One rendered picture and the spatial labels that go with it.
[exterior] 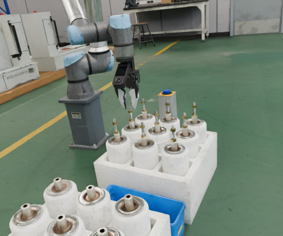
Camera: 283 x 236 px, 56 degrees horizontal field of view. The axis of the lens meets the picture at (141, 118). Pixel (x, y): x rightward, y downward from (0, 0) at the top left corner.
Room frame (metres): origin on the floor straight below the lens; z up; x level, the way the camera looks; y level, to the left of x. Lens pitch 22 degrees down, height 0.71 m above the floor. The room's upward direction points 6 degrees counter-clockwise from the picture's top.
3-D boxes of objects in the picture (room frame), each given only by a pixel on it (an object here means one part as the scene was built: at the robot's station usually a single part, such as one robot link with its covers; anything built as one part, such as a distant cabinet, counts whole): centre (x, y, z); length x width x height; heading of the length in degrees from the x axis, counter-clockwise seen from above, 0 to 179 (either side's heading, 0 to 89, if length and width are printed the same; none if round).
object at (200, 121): (1.02, -0.22, 0.25); 0.08 x 0.08 x 0.01
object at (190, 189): (0.97, -0.06, 0.09); 0.39 x 0.39 x 0.18; 60
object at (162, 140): (0.97, -0.06, 0.16); 0.10 x 0.10 x 0.18
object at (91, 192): (0.60, 0.16, 0.26); 0.02 x 0.02 x 0.03
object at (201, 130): (1.02, -0.22, 0.16); 0.10 x 0.10 x 0.18
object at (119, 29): (1.05, 0.04, 0.65); 0.09 x 0.08 x 0.11; 20
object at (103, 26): (1.14, 0.09, 0.64); 0.11 x 0.11 x 0.08; 20
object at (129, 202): (0.55, 0.06, 0.26); 0.02 x 0.02 x 0.03
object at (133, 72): (1.06, 0.04, 0.49); 0.09 x 0.08 x 0.12; 159
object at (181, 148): (0.81, -0.10, 0.25); 0.08 x 0.08 x 0.01
